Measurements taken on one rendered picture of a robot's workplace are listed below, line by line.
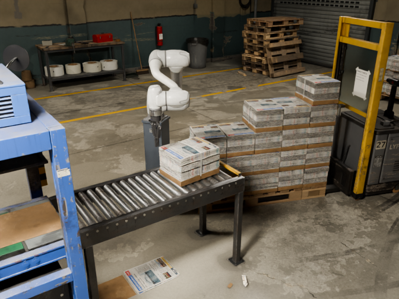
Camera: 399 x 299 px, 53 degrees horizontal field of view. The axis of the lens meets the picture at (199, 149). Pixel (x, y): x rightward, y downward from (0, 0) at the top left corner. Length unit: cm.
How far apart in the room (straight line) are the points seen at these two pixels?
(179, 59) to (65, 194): 151
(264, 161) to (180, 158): 140
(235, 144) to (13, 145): 237
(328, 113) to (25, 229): 295
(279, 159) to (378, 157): 107
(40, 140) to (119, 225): 89
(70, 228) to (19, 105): 69
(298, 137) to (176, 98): 178
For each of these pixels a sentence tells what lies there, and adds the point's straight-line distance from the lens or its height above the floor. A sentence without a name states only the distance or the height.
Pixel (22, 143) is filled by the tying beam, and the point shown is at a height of 151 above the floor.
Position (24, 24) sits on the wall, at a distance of 965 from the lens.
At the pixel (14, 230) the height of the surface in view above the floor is 80.
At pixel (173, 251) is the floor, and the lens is 362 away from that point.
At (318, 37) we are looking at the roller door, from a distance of 1171.
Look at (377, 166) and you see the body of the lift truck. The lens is 463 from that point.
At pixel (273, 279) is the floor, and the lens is 340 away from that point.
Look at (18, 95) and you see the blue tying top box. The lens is 213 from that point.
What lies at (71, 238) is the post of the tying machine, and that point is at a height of 92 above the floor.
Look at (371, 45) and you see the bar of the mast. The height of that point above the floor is 163.
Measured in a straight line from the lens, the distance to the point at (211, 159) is 303.
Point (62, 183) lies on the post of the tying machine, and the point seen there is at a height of 126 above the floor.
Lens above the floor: 221
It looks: 23 degrees down
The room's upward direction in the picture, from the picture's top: straight up
